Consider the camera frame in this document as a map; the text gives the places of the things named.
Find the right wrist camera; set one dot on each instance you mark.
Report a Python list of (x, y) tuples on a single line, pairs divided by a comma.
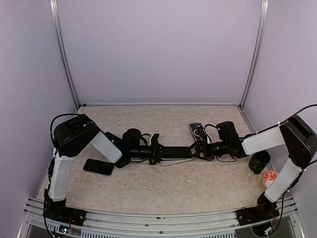
[(204, 136)]

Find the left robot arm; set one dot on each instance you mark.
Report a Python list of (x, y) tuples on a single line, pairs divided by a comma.
[(71, 137)]

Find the black cup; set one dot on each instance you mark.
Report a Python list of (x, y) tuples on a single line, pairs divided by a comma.
[(259, 161)]

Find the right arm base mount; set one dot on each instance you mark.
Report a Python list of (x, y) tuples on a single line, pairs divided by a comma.
[(264, 210)]

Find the dark phone case underneath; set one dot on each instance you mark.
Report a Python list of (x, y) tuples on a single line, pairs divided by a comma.
[(194, 126)]

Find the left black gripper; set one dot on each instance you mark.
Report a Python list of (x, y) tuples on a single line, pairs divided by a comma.
[(156, 155)]

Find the red white patterned coaster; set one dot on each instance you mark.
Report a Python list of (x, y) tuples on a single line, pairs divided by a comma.
[(269, 177)]

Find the aluminium corner post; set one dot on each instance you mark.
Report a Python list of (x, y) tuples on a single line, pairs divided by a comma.
[(63, 54), (256, 53)]

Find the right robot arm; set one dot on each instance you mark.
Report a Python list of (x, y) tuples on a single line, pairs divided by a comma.
[(293, 133)]

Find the aluminium front rail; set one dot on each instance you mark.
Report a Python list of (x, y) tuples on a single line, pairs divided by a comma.
[(98, 224)]

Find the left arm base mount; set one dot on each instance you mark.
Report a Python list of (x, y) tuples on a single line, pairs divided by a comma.
[(64, 213)]

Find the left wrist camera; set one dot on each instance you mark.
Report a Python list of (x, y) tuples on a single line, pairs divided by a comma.
[(153, 141)]

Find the left aluminium corner post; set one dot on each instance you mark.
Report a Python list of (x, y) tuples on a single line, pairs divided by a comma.
[(63, 54)]

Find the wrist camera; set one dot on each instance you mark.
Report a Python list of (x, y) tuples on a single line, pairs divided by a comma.
[(153, 141), (204, 136)]

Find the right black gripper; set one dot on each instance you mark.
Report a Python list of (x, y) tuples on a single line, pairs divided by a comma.
[(199, 149)]

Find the black phone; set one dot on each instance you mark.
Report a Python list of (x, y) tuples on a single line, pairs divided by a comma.
[(114, 139), (181, 152), (98, 167)]

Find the right aluminium corner post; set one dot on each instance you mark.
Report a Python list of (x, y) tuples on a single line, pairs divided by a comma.
[(256, 53)]

